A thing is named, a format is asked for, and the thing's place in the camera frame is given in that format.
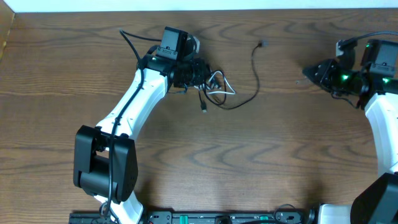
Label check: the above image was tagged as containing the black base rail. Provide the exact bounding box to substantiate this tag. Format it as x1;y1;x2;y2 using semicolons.
68;211;321;224

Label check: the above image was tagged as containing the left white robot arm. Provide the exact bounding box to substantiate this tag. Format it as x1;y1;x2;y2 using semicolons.
73;27;210;223

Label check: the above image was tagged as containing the white USB cable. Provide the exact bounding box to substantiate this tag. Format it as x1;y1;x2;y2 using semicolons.
194;70;236;95

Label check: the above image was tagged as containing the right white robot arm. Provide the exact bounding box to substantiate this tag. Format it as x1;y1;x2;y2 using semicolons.
302;38;397;223

